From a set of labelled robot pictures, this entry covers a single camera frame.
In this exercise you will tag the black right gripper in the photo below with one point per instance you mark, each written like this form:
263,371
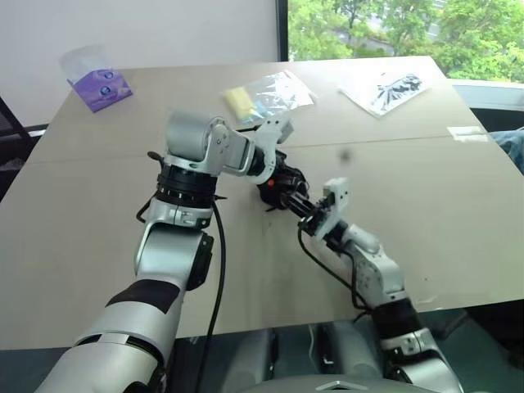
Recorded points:
317,217

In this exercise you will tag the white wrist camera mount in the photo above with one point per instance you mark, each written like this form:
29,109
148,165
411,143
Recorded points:
336,192
273,130

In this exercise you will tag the clear tape strip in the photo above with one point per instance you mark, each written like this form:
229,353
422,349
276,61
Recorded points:
467,134

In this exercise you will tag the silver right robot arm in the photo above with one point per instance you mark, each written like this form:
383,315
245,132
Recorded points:
380,270

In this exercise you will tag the blue jeans leg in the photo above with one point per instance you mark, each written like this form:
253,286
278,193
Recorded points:
511,148

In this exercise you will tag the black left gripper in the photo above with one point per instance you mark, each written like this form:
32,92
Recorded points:
282,165

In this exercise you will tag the clear bag with black print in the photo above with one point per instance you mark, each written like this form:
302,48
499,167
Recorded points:
387,94

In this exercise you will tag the black window frame post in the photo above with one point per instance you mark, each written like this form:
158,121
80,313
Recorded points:
281,28

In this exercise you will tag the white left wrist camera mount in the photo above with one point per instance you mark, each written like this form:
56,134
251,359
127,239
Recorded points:
273,130

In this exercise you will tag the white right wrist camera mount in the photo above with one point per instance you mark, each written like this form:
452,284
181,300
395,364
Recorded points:
336,192

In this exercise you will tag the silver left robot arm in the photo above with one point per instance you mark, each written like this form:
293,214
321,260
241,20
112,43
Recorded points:
123,327

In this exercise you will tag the purple tissue box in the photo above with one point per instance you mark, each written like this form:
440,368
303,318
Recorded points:
102,88

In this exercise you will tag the clear bag with yellow item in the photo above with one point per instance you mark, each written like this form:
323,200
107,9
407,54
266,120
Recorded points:
266,96

